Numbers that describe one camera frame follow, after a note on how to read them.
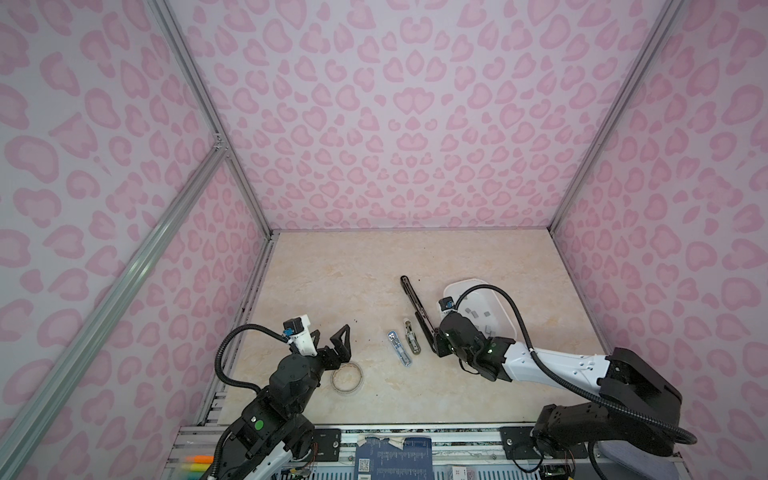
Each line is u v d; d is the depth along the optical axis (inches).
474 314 38.1
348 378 33.2
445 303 29.6
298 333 24.4
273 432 20.4
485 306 37.7
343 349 26.0
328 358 25.2
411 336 35.6
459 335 25.2
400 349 34.7
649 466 26.6
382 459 27.7
